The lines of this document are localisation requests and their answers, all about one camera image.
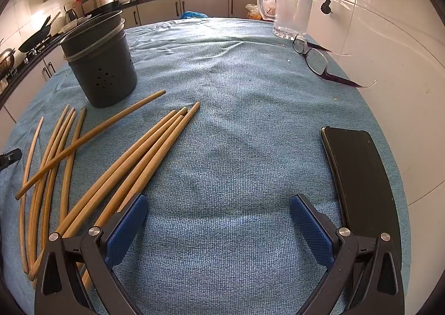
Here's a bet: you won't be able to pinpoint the bunch of wooden chopsticks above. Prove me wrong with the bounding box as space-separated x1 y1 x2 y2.
14 90 201 289

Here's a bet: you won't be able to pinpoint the black smartphone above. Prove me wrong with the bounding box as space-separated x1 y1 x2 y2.
320 126 403 263

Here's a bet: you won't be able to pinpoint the black frying pan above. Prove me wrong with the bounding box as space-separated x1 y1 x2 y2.
18 16 53 53

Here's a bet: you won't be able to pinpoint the steel pot with lid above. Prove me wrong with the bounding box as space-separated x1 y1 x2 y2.
0 47 16 79

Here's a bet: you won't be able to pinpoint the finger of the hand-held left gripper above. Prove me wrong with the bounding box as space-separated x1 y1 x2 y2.
0 148 22 172

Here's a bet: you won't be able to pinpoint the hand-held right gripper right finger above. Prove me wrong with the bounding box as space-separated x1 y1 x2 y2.
290 194 406 315

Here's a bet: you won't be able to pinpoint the orange basket with plastic bags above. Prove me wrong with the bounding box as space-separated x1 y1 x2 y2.
245 0 279 21

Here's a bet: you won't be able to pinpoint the blue table cloth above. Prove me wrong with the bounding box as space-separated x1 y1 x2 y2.
0 18 412 315

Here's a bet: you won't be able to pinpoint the dark grey utensil holder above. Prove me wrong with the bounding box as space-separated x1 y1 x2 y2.
58 10 139 109

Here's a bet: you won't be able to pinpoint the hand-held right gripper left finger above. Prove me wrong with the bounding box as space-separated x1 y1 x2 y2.
34 193 149 315

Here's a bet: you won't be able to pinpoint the black gas stove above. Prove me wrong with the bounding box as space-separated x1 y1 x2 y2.
0 35 65 82

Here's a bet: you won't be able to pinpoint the dark-framed eyeglasses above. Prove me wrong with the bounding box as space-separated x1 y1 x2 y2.
292 33 378 89

